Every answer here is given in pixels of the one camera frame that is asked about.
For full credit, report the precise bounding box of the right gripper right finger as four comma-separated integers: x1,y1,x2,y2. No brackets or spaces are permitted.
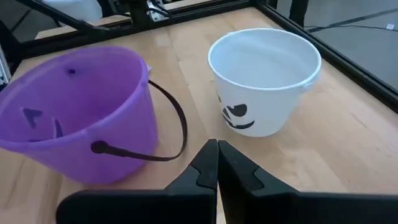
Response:
217,139,398,224

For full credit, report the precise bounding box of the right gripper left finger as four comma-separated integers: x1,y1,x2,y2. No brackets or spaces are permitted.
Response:
55,139,220,224

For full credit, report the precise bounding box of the white ghost face bucket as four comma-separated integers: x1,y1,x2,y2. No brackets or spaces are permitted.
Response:
207,27,323,138

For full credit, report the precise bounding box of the purple jack-o-lantern bucket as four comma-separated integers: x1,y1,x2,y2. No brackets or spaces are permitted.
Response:
0,45,189,185

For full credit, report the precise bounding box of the silver aluminium extrusion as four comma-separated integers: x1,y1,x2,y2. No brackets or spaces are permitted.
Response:
0,43,12,85

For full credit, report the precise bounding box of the black pole stand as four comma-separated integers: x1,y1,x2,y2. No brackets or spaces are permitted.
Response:
288,0,311,28

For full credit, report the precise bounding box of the white container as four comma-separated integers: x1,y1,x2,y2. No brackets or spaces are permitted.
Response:
41,0,104,23

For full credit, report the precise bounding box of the black table frame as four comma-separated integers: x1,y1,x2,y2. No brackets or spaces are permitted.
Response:
0,0,398,114

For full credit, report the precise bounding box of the silver mounting bracket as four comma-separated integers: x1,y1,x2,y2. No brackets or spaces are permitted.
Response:
146,0,171,22

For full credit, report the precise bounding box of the thin black floor cable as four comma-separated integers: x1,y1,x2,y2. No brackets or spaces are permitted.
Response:
304,23,398,33

